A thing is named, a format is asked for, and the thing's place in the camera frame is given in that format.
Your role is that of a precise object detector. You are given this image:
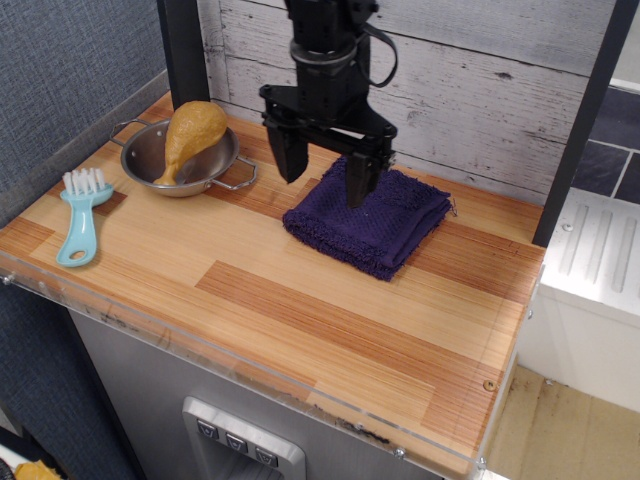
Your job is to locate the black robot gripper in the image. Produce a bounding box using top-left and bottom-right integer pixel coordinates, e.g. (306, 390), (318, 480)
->
(260, 54), (397, 208)

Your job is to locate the purple cloth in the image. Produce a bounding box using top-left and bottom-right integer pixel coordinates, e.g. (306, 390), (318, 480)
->
(283, 157), (452, 281)

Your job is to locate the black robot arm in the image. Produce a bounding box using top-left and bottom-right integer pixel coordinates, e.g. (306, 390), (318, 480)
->
(260, 1), (397, 208)

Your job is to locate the clear acrylic table edge guard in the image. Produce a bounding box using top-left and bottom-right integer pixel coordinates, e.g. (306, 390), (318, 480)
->
(1, 253), (488, 479)

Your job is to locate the plastic toy chicken drumstick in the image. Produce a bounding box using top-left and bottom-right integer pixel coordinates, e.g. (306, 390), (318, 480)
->
(153, 101), (227, 186)

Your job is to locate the small metal colander bowl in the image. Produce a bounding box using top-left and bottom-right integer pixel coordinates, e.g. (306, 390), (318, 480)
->
(109, 118), (258, 198)

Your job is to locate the light blue scrub brush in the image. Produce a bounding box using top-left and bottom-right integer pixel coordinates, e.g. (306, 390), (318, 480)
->
(56, 168), (114, 268)

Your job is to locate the white ribbed appliance top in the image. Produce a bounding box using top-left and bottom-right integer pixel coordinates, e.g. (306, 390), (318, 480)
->
(542, 188), (639, 315)

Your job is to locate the silver dispenser button panel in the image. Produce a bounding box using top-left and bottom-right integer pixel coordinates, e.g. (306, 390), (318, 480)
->
(182, 396), (307, 479)

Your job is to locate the yellow object at bottom left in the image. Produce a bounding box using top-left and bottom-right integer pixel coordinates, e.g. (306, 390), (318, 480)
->
(14, 461), (62, 480)

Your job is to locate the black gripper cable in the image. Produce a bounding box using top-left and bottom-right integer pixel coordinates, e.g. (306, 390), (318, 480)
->
(357, 21), (399, 90)

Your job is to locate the left black frame post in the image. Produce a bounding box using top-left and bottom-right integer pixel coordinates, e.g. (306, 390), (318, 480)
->
(156, 0), (210, 109)

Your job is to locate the black frame post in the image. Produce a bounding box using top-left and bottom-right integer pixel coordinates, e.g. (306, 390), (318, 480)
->
(532, 0), (639, 247)
(156, 0), (210, 109)

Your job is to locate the right black frame post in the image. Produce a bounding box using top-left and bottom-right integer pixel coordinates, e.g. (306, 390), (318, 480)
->
(532, 0), (639, 247)

